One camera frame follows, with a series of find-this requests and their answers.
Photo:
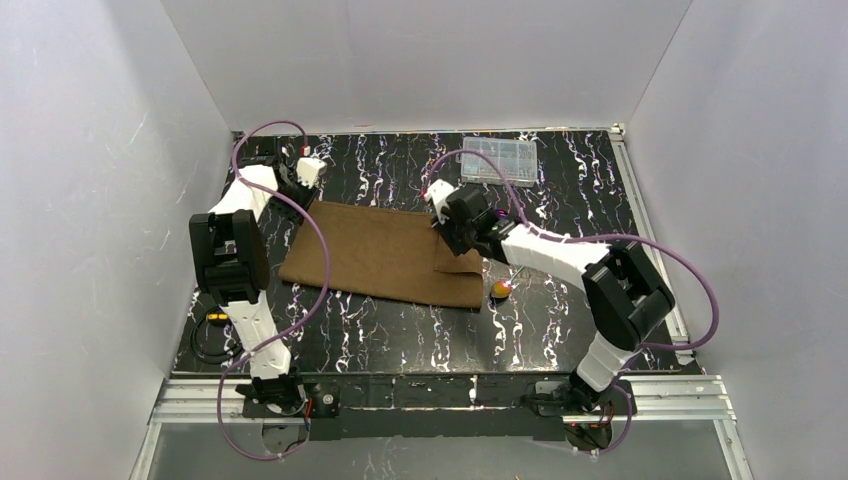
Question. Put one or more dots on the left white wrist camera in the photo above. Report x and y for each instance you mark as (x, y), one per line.
(309, 171)

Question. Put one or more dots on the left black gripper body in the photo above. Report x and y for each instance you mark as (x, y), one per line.
(291, 201)

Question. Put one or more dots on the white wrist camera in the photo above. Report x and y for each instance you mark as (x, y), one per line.
(309, 171)
(437, 194)

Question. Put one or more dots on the brown burlap napkin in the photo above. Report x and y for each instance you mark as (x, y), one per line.
(396, 255)

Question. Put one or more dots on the black coiled cable yellow plug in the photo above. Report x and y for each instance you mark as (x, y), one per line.
(212, 340)

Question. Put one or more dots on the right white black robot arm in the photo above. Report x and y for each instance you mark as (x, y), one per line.
(625, 293)

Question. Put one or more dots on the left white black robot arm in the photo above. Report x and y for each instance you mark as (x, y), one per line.
(232, 266)

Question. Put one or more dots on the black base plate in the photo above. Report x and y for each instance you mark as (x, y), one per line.
(419, 405)

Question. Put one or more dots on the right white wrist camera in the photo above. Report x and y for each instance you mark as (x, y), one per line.
(437, 194)

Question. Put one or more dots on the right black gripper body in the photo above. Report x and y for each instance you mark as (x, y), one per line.
(449, 230)

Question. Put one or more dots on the clear plastic organizer box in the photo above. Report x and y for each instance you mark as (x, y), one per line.
(516, 159)

